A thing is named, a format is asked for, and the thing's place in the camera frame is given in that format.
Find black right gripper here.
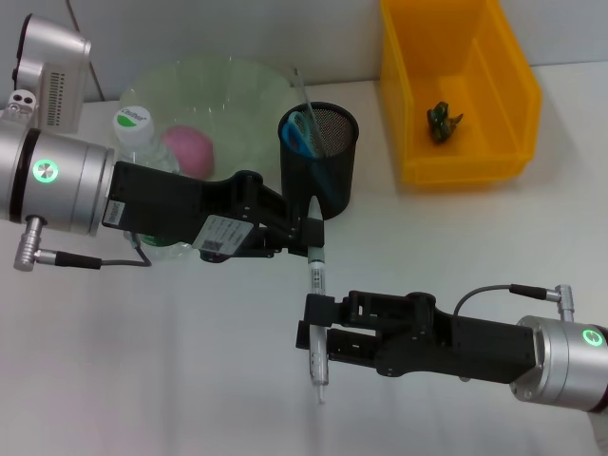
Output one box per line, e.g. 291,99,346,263
294,290,539,385

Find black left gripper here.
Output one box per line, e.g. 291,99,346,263
102,161,327,263

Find grey ballpoint pen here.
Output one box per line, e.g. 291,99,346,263
306,194,330,406

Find blue scissors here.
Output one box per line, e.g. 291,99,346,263
281,111,344,210

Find pink peach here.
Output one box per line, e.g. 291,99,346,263
161,123,216,181

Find transparent plastic ruler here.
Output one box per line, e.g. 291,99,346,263
288,66,330,158

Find clear green-label water bottle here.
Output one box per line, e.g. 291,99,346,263
111,106,200,261

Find green plastic wrapper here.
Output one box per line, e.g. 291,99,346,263
426,100,466,143

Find black mesh pen holder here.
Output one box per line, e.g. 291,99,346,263
277,102,360,222

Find green glass fruit plate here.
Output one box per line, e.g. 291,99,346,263
118,54,298,191

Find yellow plastic bin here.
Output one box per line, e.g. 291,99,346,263
378,0,543,185

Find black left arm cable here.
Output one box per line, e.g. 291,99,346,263
12,216,154,272

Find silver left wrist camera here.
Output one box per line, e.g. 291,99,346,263
11,13,92,135

